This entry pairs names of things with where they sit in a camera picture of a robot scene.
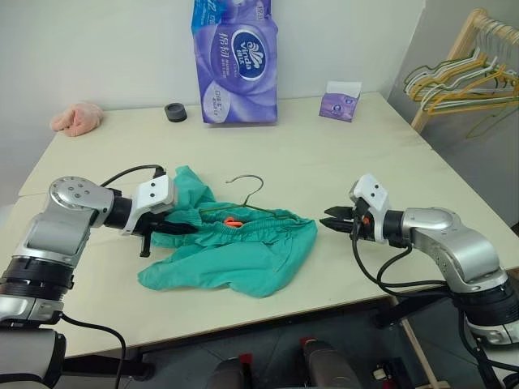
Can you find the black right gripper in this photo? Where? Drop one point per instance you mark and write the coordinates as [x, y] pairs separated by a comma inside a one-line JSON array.
[[361, 221]]

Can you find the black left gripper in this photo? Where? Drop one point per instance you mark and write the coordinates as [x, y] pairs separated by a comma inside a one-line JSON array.
[[152, 225]]

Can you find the green shorts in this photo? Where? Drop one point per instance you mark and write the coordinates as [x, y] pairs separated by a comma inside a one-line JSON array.
[[227, 259]]

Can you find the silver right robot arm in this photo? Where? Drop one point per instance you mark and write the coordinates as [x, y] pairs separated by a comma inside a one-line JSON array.
[[454, 243]]

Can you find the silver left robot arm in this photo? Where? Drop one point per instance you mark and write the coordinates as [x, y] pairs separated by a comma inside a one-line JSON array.
[[69, 215]]

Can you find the orange clip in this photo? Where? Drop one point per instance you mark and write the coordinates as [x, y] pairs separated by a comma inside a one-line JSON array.
[[232, 221]]

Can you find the purple tissue box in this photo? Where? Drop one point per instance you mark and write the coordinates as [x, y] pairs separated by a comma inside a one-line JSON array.
[[340, 106]]

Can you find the dark rounded shape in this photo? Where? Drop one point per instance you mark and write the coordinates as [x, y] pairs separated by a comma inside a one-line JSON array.
[[328, 364], [231, 374]]

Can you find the pink crumpled cloth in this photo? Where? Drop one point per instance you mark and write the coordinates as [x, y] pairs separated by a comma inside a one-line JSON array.
[[79, 117]]

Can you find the wooden floor bar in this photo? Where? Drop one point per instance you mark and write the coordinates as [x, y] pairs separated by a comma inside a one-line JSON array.
[[421, 356]]

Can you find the purple toilet paper pack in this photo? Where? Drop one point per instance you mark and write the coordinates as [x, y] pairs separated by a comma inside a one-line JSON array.
[[237, 61]]

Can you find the wooden clothes rack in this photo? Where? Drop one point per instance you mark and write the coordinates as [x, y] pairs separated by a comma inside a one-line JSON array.
[[458, 48]]

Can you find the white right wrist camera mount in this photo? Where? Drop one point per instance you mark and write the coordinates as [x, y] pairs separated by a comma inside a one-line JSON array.
[[375, 194]]

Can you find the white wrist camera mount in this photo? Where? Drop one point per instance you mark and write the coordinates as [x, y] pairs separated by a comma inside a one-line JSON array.
[[375, 194], [152, 192]]

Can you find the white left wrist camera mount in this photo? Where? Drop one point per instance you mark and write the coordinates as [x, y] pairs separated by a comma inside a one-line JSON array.
[[152, 192]]

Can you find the black table frame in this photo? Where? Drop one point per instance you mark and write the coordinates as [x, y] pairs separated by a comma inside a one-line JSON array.
[[409, 308]]

